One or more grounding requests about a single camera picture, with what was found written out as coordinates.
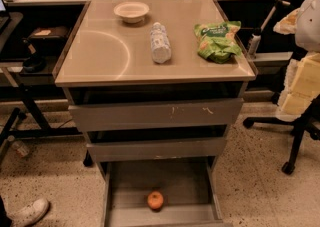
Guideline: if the orange fruit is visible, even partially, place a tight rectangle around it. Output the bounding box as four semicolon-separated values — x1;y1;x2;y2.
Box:
147;191;164;210

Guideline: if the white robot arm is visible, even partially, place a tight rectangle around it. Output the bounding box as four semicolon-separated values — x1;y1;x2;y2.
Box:
272;0;320;121

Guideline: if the grey drawer cabinet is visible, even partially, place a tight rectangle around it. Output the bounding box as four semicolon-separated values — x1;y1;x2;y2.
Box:
52;0;259;227

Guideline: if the grey top drawer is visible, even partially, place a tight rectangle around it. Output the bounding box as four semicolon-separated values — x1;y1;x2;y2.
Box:
69;98;243;132

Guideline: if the grey middle drawer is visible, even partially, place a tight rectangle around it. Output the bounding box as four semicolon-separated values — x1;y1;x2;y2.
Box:
87;137;226;162

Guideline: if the grey open bottom drawer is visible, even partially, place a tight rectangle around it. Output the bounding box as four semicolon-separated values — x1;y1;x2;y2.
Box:
101;158;233;227

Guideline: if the clear plastic water bottle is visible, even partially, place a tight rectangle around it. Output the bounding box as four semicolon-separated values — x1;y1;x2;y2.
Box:
150;22;171;64

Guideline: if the green chip bag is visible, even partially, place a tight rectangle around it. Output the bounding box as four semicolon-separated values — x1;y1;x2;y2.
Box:
194;21;242;64

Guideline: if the white paper bowl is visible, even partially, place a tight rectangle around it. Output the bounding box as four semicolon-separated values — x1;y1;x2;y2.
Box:
114;2;149;24

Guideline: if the white spray bottle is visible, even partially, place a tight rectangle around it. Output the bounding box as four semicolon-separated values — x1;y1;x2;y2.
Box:
247;28;261;58

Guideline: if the black box on shelf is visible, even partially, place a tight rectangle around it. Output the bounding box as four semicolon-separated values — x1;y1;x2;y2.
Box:
28;26;70;49

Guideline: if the plastic bottle on floor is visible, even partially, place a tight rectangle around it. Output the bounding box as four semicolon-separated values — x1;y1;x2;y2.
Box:
8;135;30;158

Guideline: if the black office chair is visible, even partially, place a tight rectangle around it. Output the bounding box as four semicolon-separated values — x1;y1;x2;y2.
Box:
243;96;320;175

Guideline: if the white sneaker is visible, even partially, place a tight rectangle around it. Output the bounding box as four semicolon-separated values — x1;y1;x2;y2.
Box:
9;198;50;227

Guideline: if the black desk frame left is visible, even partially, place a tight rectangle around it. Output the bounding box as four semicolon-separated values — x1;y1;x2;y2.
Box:
0;12;81;164

